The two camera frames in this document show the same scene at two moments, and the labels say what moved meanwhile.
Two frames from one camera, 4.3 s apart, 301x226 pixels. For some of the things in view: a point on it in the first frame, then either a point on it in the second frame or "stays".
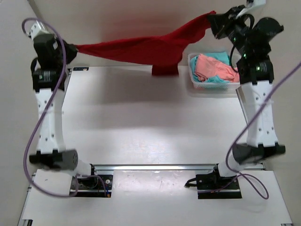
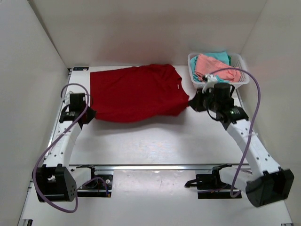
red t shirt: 162,52 -> 136,93
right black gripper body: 229,25 -> 205,100
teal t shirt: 222,57 stays
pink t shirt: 207,68 stays
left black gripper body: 70,51 -> 91,113
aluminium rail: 155,167 stays
